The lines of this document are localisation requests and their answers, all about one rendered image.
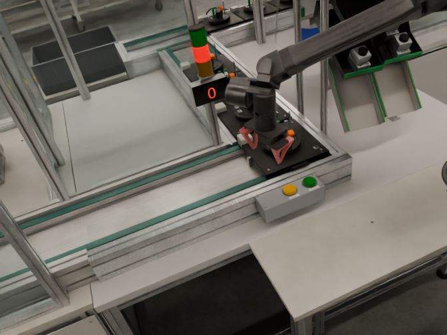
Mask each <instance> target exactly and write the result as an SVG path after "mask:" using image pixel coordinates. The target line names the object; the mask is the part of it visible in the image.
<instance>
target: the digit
mask: <svg viewBox="0 0 447 335"><path fill-rule="evenodd" d="M203 88H204V94H205V98H206V102H210V101H212V100H215V99H218V98H220V96H219V92H218V85H217V82H215V83H212V84H209V85H206V86H203Z"/></svg>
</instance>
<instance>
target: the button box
mask: <svg viewBox="0 0 447 335"><path fill-rule="evenodd" d="M309 176H311V177H314V178H315V179H316V184H315V185H314V186H312V187H307V186H305V185H303V179H304V178H305V177H303V178H301V179H298V180H296V181H293V182H291V183H288V184H292V185H294V186H295V187H296V192H295V193H294V194H293V195H287V194H285V193H284V192H283V187H284V186H285V185H283V186H281V187H278V188H276V189H273V190H271V191H268V192H266V193H263V194H261V195H258V196H256V197H255V201H256V206H257V210H258V211H259V213H260V215H261V216H262V217H263V219H264V221H265V222H266V223H268V222H270V221H272V220H275V219H278V218H280V217H282V216H284V215H287V214H290V213H292V212H294V211H297V210H299V209H302V208H304V207H306V206H308V205H311V204H314V203H316V202H318V201H321V200H323V199H324V198H325V186H324V185H323V184H322V182H321V181H320V180H319V179H318V178H317V177H316V176H315V175H314V174H311V175H308V176H306V177H309ZM288 184H286V185H288Z"/></svg>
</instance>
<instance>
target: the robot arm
mask: <svg viewBox="0 0 447 335"><path fill-rule="evenodd" d="M442 11H447V0H386V1H383V2H382V3H379V4H378V5H375V6H373V7H371V8H369V9H367V10H365V11H363V12H361V13H359V14H357V15H355V16H353V17H351V18H349V19H347V20H345V21H343V22H341V23H338V24H336V25H334V26H332V27H330V28H328V29H326V30H324V31H322V32H320V33H318V34H316V35H314V36H312V37H310V38H308V39H305V40H304V41H301V42H299V43H297V44H294V45H289V46H288V47H285V48H284V49H281V50H275V51H273V52H271V53H269V54H267V55H265V56H262V57H261V58H260V59H259V60H258V62H257V65H256V71H257V78H250V77H247V78H244V77H234V76H233V77H231V78H230V80H229V84H228V85H227V87H226V89H225V102H226V103H227V104H231V105H235V106H241V107H245V108H249V107H250V106H251V105H252V103H253V113H254V118H252V119H251V120H250V121H248V122H246V123H245V124H244V127H242V128H241V129H239V132H240V134H241V135H242V136H243V137H244V138H245V140H246V141H247V143H248V144H249V145H250V146H251V148H252V149H255V148H256V147H257V141H258V140H259V141H260V142H262V143H264V144H266V145H267V146H269V147H271V151H272V152H273V155H274V157H275V159H276V162H277V163H278V164H280V163H281V162H282V161H283V158H284V156H285V154H286V152H287V150H288V149H289V147H290V146H291V144H292V143H293V141H294V138H292V137H290V136H288V137H286V138H282V139H280V140H279V141H278V142H276V140H277V137H278V136H280V135H282V134H283V135H285V134H286V133H287V127H286V126H284V125H282V124H280V123H278V122H277V121H276V90H275V89H277V90H279V87H280V84H281V82H284V81H286V80H288V79H290V78H292V76H293V75H296V74H298V73H300V72H302V71H304V70H305V69H306V68H308V67H310V66H311V65H313V64H315V63H317V62H320V61H322V60H324V59H326V58H329V57H330V56H333V55H335V54H337V53H339V52H341V51H343V50H346V49H348V48H350V47H352V46H355V45H357V44H359V43H361V42H363V41H365V40H367V39H369V38H372V37H374V36H376V35H378V34H381V33H383V32H385V31H387V30H389V29H391V28H393V27H396V26H398V25H401V24H403V23H405V22H407V21H413V20H418V19H420V18H422V17H425V16H427V15H429V14H431V13H435V12H442ZM251 132H254V141H253V142H252V141H251V139H250V137H249V136H248V134H249V133H251ZM281 149H283V150H282V153H281V157H279V153H280V151H281ZM441 174H442V179H443V181H444V183H445V184H446V185H447V161H446V162H445V163H444V165H443V167H442V172H441Z"/></svg>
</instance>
